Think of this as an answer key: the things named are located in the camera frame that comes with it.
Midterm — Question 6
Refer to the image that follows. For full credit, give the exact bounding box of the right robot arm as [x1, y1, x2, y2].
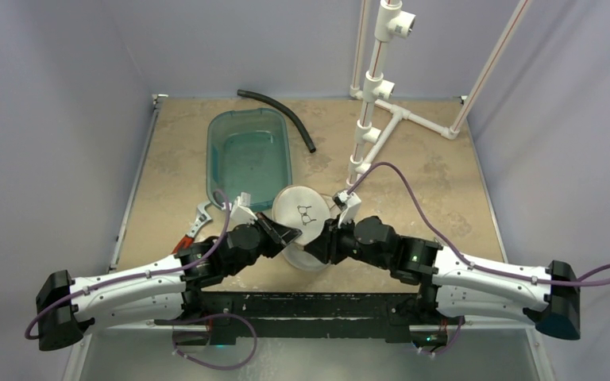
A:
[304, 216, 581, 341]

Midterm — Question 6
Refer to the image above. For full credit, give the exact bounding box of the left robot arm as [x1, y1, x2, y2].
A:
[25, 214, 302, 352]

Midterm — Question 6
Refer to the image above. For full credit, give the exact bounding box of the teal transparent plastic tub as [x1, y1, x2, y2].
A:
[206, 108, 292, 212]

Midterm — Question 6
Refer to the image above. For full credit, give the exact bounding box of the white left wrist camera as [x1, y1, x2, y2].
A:
[227, 192, 257, 225]

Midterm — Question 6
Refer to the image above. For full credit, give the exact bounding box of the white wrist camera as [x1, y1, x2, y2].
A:
[227, 192, 257, 225]
[333, 190, 361, 228]

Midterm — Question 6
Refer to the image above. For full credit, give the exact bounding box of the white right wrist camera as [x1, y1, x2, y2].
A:
[333, 190, 361, 228]

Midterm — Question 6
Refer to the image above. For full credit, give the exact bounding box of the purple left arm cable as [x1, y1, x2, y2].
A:
[25, 189, 233, 341]

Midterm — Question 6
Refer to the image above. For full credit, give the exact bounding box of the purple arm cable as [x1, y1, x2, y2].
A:
[25, 189, 233, 341]
[344, 161, 610, 288]

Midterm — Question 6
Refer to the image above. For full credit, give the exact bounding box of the red handled adjustable wrench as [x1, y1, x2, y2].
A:
[172, 201, 213, 254]

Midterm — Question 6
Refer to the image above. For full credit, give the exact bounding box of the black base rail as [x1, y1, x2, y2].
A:
[156, 291, 459, 344]

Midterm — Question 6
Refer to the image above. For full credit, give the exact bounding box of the black rubber hose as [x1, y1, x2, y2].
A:
[236, 88, 318, 155]

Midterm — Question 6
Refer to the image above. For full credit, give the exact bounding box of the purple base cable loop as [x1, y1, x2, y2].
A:
[172, 312, 259, 371]

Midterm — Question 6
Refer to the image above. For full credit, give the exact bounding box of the white PVC pipe frame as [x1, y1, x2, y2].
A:
[346, 1, 532, 187]

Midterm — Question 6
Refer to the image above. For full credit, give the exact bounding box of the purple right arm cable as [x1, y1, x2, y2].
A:
[344, 161, 610, 288]

